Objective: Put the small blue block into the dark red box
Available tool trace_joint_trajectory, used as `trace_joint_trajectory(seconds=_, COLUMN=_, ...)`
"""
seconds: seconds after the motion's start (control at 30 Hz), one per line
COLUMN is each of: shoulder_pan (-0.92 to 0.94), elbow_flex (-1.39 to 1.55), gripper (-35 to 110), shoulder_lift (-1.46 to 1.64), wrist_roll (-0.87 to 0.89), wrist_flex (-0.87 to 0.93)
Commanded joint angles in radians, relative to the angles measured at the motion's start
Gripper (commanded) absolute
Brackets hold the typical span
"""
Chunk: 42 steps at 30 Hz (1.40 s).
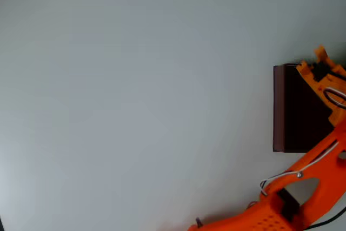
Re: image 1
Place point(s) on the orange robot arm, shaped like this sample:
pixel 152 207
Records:
pixel 324 171

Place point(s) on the dark red box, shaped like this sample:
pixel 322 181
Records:
pixel 294 112

